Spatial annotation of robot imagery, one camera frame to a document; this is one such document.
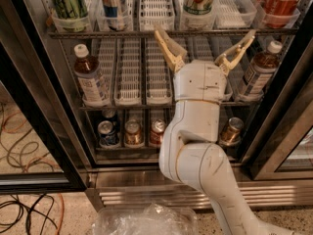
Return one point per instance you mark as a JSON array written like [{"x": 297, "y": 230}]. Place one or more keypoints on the green tall can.
[{"x": 71, "y": 13}]

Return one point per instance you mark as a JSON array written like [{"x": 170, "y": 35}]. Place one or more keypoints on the middle wire shelf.
[{"x": 164, "y": 106}]

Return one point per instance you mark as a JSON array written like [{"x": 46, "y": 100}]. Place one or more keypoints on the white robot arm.
[{"x": 189, "y": 153}]

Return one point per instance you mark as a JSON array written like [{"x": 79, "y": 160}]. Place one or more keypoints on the right tea bottle white cap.
[{"x": 260, "y": 69}]

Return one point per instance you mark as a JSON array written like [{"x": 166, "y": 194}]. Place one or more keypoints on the blue pepsi can front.
[{"x": 107, "y": 134}]

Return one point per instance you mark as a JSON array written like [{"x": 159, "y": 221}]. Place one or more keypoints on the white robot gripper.
[{"x": 200, "y": 81}]

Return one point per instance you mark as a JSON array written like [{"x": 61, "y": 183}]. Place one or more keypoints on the right fridge glass door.
[{"x": 287, "y": 153}]

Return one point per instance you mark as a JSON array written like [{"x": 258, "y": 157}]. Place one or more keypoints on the left tea bottle white cap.
[{"x": 90, "y": 77}]

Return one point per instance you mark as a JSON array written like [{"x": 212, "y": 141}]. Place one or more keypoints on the top wire shelf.
[{"x": 171, "y": 33}]

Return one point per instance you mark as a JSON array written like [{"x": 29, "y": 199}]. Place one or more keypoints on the clear plastic bin with bag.
[{"x": 154, "y": 219}]

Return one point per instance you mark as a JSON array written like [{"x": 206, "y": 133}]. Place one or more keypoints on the wire shelf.
[
  {"x": 164, "y": 106},
  {"x": 171, "y": 33}
]

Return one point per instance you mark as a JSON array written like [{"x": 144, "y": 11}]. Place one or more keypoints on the blue can behind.
[{"x": 110, "y": 114}]

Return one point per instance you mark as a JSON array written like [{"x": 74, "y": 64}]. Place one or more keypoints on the brown gold soda can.
[{"x": 133, "y": 133}]

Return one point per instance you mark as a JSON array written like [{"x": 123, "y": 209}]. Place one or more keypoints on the red coca-cola can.
[{"x": 276, "y": 13}]

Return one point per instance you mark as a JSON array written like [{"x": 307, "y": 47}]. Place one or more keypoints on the tea bottle white cap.
[
  {"x": 260, "y": 69},
  {"x": 90, "y": 77}
]

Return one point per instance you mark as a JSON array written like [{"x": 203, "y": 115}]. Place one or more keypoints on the orange gold soda can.
[{"x": 230, "y": 134}]

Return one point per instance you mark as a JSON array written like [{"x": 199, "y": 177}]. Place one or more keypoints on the red soda can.
[{"x": 156, "y": 131}]

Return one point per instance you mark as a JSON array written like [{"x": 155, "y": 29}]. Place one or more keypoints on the open fridge glass door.
[{"x": 36, "y": 73}]

